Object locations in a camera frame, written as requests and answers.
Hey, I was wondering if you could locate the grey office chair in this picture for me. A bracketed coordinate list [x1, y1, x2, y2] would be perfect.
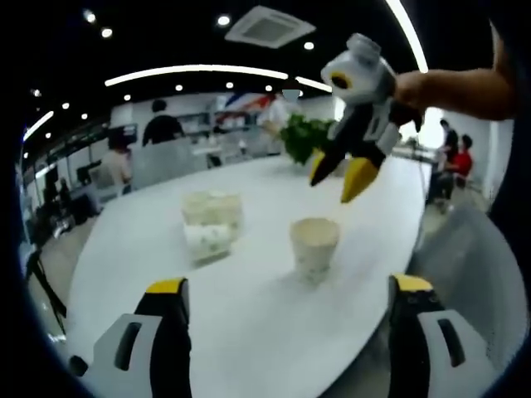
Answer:
[410, 206, 519, 374]

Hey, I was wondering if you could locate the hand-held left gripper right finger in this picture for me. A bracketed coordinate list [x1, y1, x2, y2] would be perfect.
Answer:
[388, 272, 499, 398]

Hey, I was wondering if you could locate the black tripod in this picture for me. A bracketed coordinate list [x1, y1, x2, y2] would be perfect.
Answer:
[25, 248, 67, 332]

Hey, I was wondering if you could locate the person's dark shirt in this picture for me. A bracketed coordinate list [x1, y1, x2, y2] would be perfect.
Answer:
[488, 119, 524, 233]

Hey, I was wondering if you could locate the arched ceiling light strip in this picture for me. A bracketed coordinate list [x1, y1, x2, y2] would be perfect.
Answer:
[384, 0, 429, 74]

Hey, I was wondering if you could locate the long curved ceiling light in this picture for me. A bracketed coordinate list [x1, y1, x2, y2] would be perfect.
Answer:
[104, 64, 333, 93]

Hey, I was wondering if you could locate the short ceiling light strip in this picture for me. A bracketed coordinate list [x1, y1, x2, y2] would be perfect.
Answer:
[22, 110, 55, 142]

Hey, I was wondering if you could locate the group of ceiling spotlights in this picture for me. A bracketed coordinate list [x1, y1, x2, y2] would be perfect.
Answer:
[24, 10, 316, 161]

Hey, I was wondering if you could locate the grey partition screen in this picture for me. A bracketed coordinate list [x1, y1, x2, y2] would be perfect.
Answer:
[131, 138, 208, 190]

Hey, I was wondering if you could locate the white table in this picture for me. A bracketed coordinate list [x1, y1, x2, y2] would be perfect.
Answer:
[66, 155, 428, 398]

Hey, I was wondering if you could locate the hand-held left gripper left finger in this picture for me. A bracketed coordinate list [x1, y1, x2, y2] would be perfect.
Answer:
[80, 276, 192, 398]

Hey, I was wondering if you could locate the ceiling air conditioner vent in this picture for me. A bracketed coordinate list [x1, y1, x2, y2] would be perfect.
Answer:
[224, 4, 316, 50]

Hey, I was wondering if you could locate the white chair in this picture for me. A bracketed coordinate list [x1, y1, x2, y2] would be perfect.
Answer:
[89, 165, 125, 202]

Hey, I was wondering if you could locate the dark wall screen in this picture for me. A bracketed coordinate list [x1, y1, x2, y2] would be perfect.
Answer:
[110, 123, 138, 142]

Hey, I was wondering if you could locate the person's right hand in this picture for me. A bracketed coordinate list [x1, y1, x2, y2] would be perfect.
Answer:
[392, 70, 431, 109]

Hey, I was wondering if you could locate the green potted plant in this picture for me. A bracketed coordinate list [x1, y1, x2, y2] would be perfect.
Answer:
[280, 114, 345, 167]

